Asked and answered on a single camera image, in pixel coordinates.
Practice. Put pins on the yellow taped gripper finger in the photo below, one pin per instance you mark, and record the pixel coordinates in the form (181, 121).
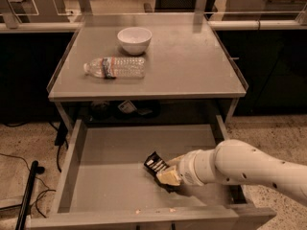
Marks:
(175, 160)
(169, 176)

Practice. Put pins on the black rxbar chocolate wrapper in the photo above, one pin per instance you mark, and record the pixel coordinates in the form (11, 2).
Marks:
(155, 164)

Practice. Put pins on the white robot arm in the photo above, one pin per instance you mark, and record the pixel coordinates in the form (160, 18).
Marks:
(234, 162)

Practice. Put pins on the grey open top drawer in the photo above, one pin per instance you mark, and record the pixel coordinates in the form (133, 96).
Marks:
(105, 186)

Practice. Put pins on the dark items under cabinet top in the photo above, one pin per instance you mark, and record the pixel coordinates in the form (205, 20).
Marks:
(124, 110)

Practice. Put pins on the clear plastic water bottle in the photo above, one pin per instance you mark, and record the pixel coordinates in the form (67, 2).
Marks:
(112, 68)

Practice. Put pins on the grey metal cabinet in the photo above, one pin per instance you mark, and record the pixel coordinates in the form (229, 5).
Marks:
(185, 60)

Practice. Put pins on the white ceramic bowl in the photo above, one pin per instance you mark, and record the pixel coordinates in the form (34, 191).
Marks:
(135, 40)

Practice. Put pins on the black pole on floor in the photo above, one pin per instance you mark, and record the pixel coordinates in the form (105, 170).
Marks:
(34, 170)

